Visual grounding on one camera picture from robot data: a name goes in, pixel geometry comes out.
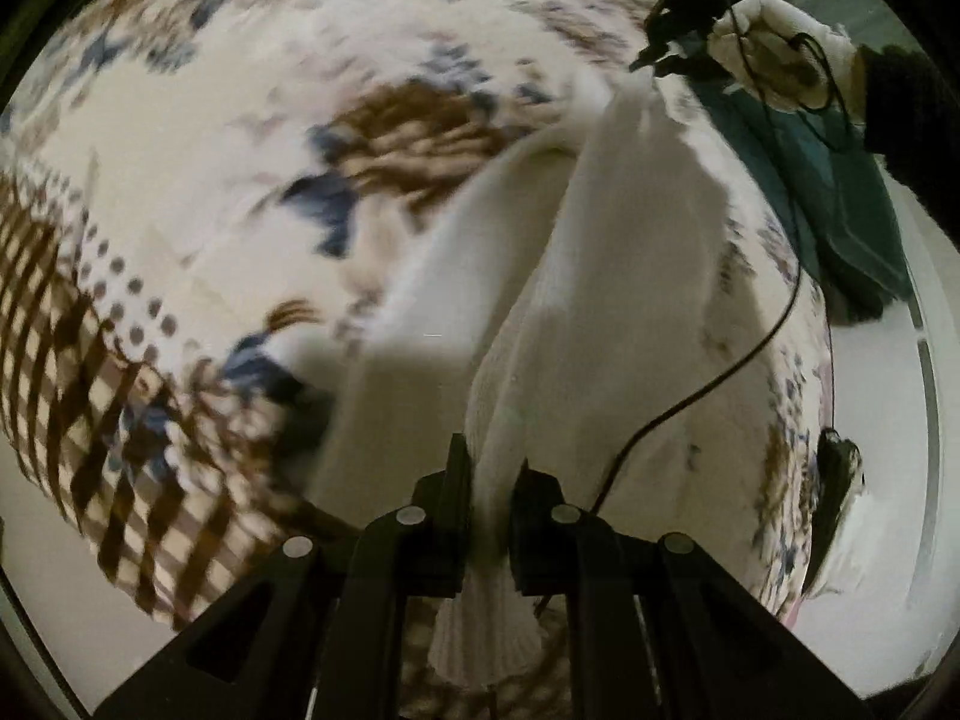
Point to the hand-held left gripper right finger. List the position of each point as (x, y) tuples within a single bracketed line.
[(537, 532)]

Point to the patterned brown blue blanket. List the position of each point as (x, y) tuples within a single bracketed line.
[(225, 165)]

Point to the white knit garment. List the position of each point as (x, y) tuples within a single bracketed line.
[(600, 255)]

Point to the person's right hand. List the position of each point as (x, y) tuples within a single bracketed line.
[(787, 52)]

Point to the dark cloth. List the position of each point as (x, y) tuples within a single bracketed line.
[(832, 487)]

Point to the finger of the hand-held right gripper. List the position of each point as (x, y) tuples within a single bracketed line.
[(667, 54)]

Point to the teal cloth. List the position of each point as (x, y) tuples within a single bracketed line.
[(832, 187)]

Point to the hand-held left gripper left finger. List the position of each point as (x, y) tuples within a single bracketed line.
[(448, 529)]

